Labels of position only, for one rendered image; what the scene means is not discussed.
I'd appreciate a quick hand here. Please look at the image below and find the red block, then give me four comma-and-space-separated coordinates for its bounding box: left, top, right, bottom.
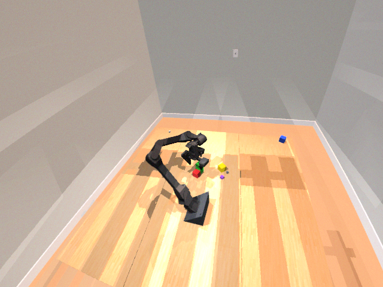
192, 169, 201, 178

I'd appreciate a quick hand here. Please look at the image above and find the small blue block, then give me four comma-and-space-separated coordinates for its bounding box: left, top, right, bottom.
279, 135, 287, 143

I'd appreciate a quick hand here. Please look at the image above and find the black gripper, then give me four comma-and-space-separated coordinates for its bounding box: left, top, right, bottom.
181, 149, 209, 170

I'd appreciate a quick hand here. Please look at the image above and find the yellow cube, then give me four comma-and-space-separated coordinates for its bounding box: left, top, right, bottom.
218, 163, 227, 173

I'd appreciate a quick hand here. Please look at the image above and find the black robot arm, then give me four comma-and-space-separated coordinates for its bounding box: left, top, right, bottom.
145, 131, 207, 213

